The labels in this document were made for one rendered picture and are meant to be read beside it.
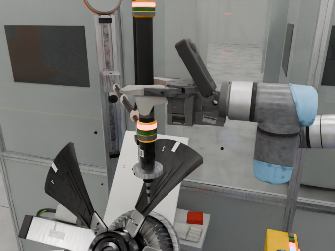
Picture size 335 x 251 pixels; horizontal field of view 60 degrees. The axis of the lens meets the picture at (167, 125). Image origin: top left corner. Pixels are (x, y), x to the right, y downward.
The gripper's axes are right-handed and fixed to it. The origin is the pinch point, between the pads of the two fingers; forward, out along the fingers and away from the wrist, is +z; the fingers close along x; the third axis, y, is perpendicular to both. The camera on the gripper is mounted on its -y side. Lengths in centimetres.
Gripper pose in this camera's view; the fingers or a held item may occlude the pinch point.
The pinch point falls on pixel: (132, 82)
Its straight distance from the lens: 62.5
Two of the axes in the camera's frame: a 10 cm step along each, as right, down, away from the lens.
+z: -9.5, -1.0, 2.8
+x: 3.0, -3.3, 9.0
